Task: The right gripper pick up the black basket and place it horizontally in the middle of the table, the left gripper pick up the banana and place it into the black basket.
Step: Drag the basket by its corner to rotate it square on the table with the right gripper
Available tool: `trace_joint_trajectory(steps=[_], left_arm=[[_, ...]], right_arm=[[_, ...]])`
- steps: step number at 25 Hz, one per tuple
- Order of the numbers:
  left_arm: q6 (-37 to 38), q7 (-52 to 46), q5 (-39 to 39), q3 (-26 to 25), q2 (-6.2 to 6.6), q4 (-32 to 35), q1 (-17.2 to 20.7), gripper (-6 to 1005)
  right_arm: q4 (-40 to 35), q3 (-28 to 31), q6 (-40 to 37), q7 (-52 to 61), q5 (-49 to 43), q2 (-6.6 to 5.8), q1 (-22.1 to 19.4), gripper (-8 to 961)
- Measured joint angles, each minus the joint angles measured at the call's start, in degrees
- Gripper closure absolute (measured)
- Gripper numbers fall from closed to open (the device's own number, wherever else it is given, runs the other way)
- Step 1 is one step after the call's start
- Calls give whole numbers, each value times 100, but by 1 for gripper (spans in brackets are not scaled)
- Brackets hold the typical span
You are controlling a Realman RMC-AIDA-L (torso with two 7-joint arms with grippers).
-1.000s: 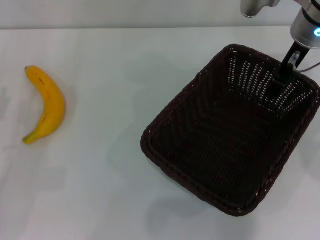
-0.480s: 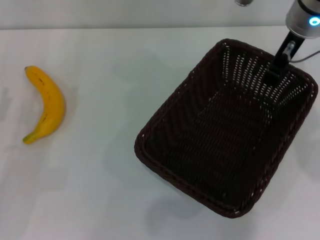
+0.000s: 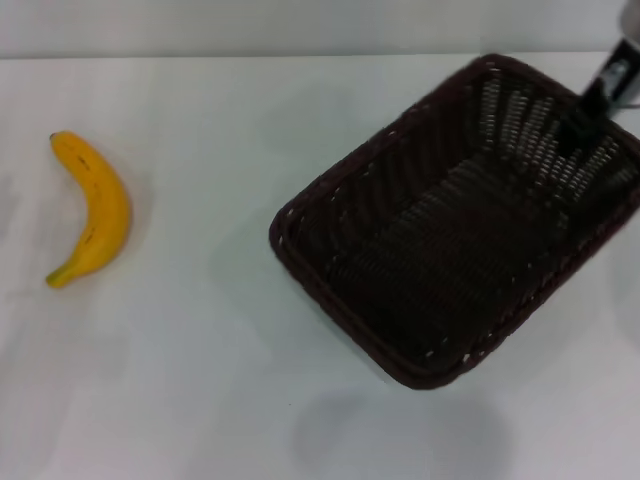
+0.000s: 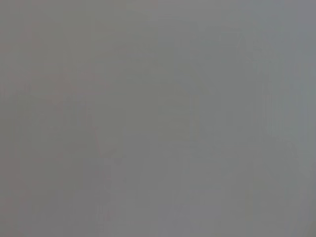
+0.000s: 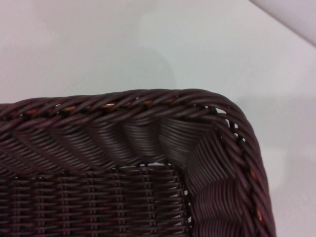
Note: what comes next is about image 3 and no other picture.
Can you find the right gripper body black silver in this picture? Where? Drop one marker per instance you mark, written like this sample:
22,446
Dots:
612,75

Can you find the yellow banana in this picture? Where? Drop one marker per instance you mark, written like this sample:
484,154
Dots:
102,200

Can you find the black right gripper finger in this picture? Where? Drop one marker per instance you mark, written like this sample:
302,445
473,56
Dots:
580,125

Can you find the dark brown woven basket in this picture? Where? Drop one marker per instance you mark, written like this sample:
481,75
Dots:
450,250

